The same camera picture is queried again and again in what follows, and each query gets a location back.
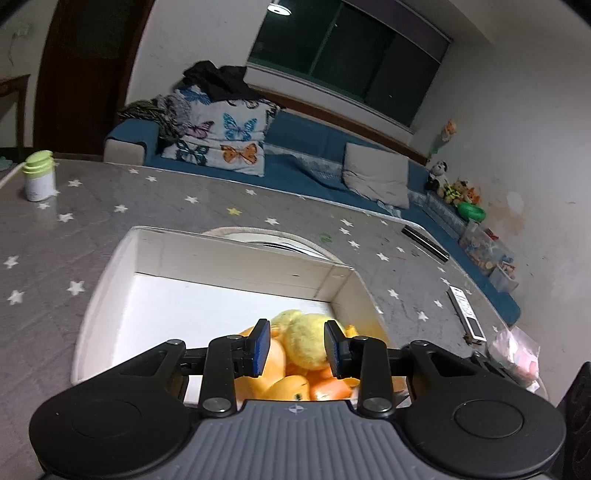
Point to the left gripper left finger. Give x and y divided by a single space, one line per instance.
228 358

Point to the grey knitted clothing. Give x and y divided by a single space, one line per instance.
157 115

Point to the green lidded white jar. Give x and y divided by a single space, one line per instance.
39 176

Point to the orange fox plush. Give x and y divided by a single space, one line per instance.
472 196

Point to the hanging doll toy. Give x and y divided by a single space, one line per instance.
446 134

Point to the beige cushion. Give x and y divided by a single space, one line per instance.
377 175

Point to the white cardboard box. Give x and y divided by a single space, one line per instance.
162 284

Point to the clear toy storage box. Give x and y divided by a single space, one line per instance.
493 258

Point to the panda plush toy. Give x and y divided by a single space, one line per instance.
437 178

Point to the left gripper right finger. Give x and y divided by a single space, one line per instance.
365 359

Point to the green plastic bowl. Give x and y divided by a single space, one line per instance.
471 212

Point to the yellow bear plush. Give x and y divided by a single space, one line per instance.
456 193

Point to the black remote control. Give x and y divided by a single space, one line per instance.
420 239

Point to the clear plastic bag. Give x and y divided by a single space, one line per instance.
519 355

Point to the white remote control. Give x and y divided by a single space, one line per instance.
474 333

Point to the brown wooden door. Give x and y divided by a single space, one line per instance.
84 73

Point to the butterfly print quilt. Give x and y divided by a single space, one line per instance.
227 135

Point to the blue sofa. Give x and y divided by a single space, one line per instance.
306 157

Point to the yellow plush duck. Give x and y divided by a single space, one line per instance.
302 337

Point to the black clothes pile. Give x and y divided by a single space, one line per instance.
220 83

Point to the dark green window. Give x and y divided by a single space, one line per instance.
381 54

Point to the orange rubber duck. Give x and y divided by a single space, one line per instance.
285 382

